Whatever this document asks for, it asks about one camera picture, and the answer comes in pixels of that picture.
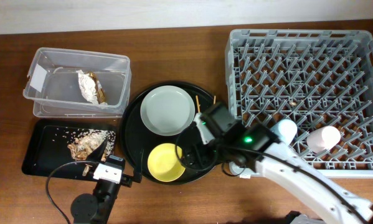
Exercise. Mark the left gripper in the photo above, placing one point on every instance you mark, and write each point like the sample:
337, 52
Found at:
126, 180

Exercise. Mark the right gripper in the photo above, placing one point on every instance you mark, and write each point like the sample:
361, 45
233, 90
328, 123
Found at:
207, 147

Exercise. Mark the food scraps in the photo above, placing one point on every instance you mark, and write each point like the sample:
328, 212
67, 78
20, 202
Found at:
89, 144

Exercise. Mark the yellow bowl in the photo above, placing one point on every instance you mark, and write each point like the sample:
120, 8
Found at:
163, 163

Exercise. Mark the grey plate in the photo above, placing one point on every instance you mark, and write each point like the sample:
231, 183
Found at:
167, 110

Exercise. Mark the blue cup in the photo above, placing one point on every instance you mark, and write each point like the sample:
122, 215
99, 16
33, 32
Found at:
286, 130

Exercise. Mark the gold candy wrapper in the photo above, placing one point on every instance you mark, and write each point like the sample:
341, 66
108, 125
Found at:
97, 94

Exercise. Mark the white tissue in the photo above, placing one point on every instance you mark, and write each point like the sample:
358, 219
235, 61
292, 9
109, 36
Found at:
87, 87

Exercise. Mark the pink cup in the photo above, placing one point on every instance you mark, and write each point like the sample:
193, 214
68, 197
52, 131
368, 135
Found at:
323, 138

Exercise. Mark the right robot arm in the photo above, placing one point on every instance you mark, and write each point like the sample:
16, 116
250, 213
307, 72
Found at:
259, 149

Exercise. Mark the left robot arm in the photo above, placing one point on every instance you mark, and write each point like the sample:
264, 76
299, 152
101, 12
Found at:
96, 207

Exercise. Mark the grey dishwasher rack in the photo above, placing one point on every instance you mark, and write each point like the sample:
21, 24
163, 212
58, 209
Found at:
315, 78

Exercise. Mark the round black tray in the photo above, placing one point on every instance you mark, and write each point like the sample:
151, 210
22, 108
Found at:
134, 135

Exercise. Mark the black rectangular tray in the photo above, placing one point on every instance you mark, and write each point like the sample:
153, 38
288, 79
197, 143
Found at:
37, 136

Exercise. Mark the clear plastic bin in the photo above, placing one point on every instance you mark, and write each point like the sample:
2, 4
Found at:
53, 83

